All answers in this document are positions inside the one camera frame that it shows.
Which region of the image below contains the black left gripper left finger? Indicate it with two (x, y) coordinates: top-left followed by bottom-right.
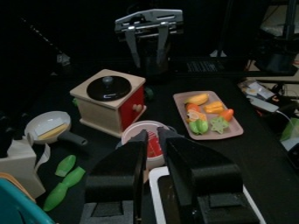
(79, 129), (150, 224)

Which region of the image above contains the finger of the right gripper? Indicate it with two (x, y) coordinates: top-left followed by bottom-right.
(124, 29), (143, 68)
(155, 24), (172, 67)

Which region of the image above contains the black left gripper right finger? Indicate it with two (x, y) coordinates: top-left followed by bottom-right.
(156, 127), (261, 224)

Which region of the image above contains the red toy apple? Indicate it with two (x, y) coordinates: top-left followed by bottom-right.
(146, 135), (164, 158)

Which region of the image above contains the white rectangular tray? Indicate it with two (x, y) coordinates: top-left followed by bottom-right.
(147, 165), (269, 224)

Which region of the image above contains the small green toy cucumber piece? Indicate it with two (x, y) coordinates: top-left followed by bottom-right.
(54, 154), (79, 179)

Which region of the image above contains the black keyboard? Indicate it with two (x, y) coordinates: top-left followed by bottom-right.
(185, 59), (221, 74)

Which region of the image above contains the black round pot lid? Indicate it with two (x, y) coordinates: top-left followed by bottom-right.
(86, 75), (134, 102)

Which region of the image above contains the red cup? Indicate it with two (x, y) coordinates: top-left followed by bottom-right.
(120, 119), (174, 172)

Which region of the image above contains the green toy pepper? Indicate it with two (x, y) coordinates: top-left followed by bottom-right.
(189, 118), (211, 136)

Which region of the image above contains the pink rectangular tray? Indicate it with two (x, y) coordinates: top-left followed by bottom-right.
(172, 90), (246, 141)

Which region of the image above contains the green toy star fruit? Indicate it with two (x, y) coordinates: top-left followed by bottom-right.
(210, 115), (231, 136)

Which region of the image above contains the thin black rod with clamp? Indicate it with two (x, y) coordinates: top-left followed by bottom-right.
(19, 16), (72, 67)

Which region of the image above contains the toy orange slice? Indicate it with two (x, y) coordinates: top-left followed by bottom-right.
(185, 109), (209, 123)

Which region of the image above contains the yellow toy banana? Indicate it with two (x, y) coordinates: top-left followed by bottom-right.
(182, 93), (211, 107)

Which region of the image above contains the red-orange toy carrot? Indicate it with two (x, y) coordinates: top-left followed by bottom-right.
(219, 108), (237, 123)

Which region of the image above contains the wooden box with red drawer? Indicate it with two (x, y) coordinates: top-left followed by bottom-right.
(70, 68), (148, 138)

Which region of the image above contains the red-orange toy tomato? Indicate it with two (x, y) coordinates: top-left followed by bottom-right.
(185, 102), (202, 114)

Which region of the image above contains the grey toy frying pan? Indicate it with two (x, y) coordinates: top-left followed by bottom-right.
(23, 110), (90, 147)

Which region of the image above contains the orange toy pepper piece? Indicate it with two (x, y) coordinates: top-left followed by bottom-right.
(202, 100), (227, 115)

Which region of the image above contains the white knife block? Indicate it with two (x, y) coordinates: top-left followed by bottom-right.
(0, 137), (48, 200)

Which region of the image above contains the teal plastic basket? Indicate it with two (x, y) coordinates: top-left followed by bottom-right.
(0, 178), (56, 224)

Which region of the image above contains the green plastic bag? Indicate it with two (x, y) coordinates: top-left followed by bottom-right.
(279, 117), (299, 143)

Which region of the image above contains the clear plastic packet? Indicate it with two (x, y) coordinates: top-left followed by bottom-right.
(238, 80), (277, 101)

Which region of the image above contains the grey power adapter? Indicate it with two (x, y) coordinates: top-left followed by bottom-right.
(247, 95), (282, 114)

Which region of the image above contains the black equipment stand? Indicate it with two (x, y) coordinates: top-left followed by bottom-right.
(251, 0), (299, 77)

